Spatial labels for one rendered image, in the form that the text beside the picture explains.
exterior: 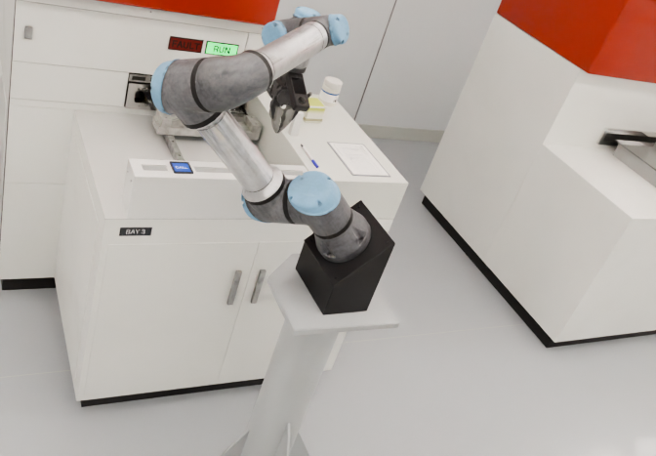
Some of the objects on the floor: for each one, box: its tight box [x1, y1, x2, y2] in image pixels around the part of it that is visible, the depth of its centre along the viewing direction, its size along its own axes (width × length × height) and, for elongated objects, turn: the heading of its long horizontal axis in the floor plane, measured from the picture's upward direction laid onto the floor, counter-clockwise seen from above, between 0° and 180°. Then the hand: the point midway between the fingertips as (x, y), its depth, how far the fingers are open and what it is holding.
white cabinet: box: [55, 113, 393, 407], centre depth 256 cm, size 64×96×82 cm, turn 89°
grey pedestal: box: [220, 254, 399, 456], centre depth 207 cm, size 51×44×82 cm
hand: (278, 130), depth 201 cm, fingers closed
